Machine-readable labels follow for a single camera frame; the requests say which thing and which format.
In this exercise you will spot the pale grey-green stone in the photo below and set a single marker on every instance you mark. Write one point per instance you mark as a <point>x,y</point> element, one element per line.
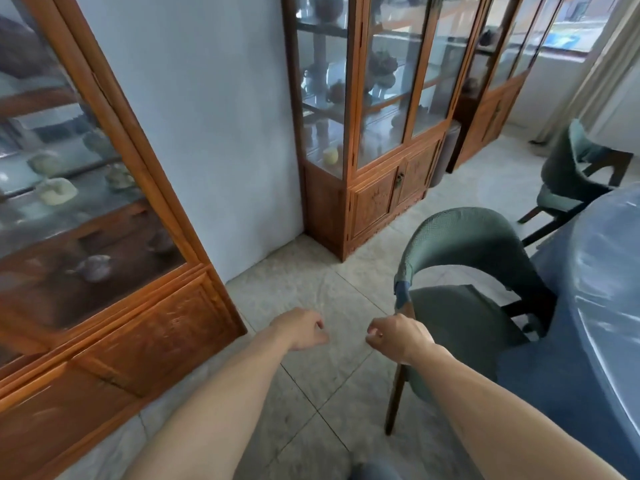
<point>45,163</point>

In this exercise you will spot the small dark stone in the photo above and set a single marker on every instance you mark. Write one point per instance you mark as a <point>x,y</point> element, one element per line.
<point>488,38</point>

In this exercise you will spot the carved wooden glass display cabinet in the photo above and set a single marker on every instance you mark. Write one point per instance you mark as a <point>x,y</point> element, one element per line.
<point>370,199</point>

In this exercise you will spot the person's right fingers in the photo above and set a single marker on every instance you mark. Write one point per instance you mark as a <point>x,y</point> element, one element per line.
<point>373,340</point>

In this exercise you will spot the beige curtain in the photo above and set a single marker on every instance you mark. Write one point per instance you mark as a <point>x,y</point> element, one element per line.
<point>595,64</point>

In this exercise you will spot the green upholstered wooden chair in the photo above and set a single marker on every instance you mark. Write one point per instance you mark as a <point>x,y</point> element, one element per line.
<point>560,169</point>
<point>465,314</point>

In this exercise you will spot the dark rough stone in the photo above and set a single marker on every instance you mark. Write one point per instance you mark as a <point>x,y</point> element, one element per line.
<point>327,7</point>

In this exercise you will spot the large dark brown rock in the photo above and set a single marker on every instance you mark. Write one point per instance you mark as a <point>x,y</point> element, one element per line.
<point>22,44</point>

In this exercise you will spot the person's left forearm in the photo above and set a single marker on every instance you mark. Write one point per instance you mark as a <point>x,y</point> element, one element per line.
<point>225,404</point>

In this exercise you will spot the dark stone on stand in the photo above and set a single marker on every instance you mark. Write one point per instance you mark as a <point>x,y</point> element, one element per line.
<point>382,64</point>

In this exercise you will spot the mottled green stone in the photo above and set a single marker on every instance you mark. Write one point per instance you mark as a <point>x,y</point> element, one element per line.
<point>120,177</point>

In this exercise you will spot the person's right forearm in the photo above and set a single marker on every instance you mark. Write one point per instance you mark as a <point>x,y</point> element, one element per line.
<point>480,414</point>

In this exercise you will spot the grey-brown smooth stone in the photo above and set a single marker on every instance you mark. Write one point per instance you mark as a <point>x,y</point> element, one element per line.
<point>95,268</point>

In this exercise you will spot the window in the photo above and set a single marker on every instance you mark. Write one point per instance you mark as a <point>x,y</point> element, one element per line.
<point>575,29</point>

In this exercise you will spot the pale green carved stone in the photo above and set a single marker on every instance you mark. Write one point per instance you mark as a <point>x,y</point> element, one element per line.
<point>57,191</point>

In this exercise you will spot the person's left fingers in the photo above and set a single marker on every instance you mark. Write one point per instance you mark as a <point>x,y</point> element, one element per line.
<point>321,337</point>

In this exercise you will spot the large wooden glass display cabinet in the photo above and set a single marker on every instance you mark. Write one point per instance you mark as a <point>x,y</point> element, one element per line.
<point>115,344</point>

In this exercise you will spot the round table with blue cloth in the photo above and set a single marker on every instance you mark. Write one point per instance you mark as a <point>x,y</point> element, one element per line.
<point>590,319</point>

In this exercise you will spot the narrow wooden glass display cabinet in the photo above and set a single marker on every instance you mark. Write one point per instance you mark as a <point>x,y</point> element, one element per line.
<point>487,119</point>

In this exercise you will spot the person's left hand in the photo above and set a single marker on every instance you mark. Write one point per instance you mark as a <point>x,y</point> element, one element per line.
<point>300,329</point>

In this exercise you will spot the pale yellow round stone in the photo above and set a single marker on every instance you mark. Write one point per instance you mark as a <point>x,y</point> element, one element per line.
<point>330,157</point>

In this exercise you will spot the person's right hand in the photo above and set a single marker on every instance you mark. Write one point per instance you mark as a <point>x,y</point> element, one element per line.
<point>402,339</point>

